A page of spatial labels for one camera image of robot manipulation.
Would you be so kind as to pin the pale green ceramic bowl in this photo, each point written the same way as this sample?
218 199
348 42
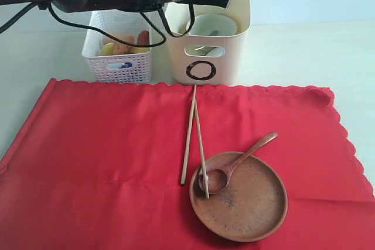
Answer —
204 24

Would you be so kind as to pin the yellow lemon with sticker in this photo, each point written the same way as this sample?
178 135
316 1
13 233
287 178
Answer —
108 49

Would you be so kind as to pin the red sausage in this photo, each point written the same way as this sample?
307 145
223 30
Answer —
143 38

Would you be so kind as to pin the red scalloped tablecloth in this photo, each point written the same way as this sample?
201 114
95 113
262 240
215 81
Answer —
97 166

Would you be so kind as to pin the round wooden plate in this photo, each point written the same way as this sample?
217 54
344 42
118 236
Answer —
252 207

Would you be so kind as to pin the silver table knife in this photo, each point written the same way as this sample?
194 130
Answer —
214 33

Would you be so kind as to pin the stainless steel cup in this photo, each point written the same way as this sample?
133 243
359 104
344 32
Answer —
216 52

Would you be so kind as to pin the blue white milk carton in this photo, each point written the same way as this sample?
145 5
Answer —
118 66

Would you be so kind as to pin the cream plastic bin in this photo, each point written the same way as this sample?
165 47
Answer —
201 70

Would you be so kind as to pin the white perforated plastic basket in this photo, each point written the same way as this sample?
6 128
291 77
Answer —
135 67

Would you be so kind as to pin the wooden chopstick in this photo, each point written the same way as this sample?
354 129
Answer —
188 138
202 153

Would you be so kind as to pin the yellow cheese wedge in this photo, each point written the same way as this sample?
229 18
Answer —
139 50

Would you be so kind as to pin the wooden spoon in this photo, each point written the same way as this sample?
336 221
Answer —
218 177

